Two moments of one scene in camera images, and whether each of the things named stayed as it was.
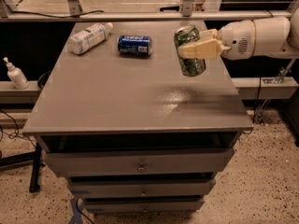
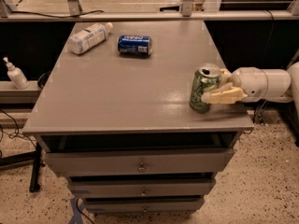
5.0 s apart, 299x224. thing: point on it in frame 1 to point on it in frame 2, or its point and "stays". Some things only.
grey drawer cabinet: x=130 y=131 stays
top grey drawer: x=180 y=161 stays
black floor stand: x=37 y=163 stays
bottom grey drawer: x=161 y=205 stays
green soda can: x=187 y=35 to x=206 y=77
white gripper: x=237 y=40 to x=251 y=82
